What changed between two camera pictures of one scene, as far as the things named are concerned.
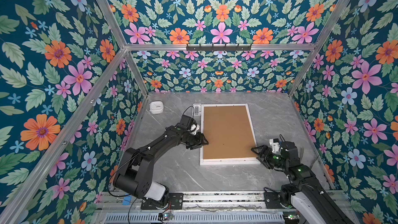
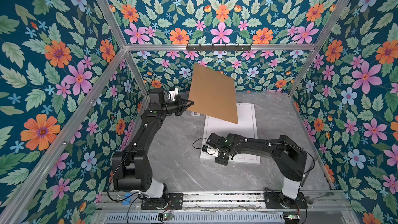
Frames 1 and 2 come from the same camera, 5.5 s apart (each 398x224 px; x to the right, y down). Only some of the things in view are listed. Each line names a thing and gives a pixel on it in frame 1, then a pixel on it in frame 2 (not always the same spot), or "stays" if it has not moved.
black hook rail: x=218 y=49 stays
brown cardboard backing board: x=228 y=133 -> x=213 y=94
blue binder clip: x=126 y=199 stays
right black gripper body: x=274 y=159 -> x=221 y=159
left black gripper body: x=194 y=140 -> x=174 y=107
